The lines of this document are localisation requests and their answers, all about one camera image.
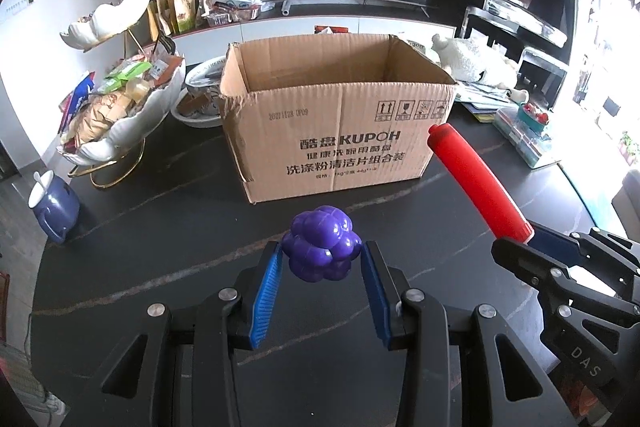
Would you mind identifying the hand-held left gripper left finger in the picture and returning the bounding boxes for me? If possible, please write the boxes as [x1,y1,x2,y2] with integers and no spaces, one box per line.
[75,241,284,427]

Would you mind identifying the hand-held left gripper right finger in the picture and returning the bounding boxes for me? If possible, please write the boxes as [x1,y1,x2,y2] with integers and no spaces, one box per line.
[361,241,576,427]

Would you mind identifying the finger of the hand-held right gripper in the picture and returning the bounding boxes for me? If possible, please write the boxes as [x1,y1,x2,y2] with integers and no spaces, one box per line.
[530,221,640,278]
[491,237,581,293]

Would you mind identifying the purple grape toy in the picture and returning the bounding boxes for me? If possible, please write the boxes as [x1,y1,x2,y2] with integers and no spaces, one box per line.
[280,204,363,283]

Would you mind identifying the red hand air pump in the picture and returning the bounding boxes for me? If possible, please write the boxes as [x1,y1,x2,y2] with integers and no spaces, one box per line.
[427,123,535,244]

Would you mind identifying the brown cardboard box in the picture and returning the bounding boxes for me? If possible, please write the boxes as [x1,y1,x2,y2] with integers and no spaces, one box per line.
[218,33,458,205]

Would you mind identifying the black marble desktop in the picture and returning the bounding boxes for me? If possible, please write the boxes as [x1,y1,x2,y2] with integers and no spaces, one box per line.
[30,97,640,427]

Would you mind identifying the stack of books and boxes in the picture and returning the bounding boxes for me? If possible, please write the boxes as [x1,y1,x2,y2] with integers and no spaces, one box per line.
[492,107,561,168]

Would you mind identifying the green and red toy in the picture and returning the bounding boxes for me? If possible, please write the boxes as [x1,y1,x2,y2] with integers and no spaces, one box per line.
[517,102,551,128]

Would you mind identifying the clear acrylic box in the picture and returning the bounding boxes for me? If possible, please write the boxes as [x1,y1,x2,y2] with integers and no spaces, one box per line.
[515,47,568,108]

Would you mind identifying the floral ceramic basin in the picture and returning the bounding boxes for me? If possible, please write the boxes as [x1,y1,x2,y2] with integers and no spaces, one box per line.
[171,84,224,128]

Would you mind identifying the white plush toy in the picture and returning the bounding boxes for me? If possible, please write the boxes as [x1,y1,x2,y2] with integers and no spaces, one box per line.
[431,33,521,88]

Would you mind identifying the white two-tier snack stand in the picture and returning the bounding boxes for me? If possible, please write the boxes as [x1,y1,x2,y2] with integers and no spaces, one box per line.
[55,0,187,188]

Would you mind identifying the blue ceramic mug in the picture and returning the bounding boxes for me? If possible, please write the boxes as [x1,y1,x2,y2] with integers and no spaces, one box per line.
[27,172,81,244]

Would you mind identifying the white patterned bowl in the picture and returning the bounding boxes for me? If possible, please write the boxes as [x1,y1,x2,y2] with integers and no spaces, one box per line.
[185,56,228,86]

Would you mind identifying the pile of snack packets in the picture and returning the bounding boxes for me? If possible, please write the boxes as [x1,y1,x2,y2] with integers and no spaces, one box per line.
[57,49,183,145]

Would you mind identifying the white sideboard cabinet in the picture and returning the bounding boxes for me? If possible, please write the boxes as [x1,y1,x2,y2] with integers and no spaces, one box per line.
[145,0,458,58]

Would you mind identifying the blue snack packet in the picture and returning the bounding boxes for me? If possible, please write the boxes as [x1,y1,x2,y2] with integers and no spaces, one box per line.
[60,72,96,128]

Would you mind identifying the foil food trays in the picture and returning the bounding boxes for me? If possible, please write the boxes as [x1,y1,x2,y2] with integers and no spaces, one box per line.
[202,4,261,26]

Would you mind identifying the standing snack pouches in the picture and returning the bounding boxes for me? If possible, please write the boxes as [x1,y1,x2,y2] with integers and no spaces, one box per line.
[156,0,208,35]

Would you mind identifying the white wire heater guard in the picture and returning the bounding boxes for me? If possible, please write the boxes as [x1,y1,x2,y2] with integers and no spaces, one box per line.
[0,342,66,418]

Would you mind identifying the white wall socket strip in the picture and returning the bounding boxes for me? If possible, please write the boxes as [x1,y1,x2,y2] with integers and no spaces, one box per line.
[0,0,35,18]

